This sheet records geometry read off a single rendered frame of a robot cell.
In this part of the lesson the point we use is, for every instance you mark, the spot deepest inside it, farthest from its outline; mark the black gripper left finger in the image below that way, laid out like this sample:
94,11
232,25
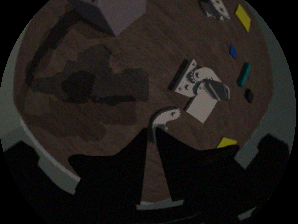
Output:
127,167

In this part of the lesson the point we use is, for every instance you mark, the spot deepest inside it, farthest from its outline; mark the olive yellow flat square plate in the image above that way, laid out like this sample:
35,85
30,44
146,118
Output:
242,17

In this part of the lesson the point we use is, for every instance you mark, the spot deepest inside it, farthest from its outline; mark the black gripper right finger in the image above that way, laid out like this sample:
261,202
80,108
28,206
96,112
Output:
182,164

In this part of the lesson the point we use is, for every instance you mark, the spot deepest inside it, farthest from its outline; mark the blue flat rectangular block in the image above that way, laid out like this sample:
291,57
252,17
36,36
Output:
232,51

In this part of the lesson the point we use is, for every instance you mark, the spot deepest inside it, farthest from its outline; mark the teal rectangular bar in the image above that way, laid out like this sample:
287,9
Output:
244,76

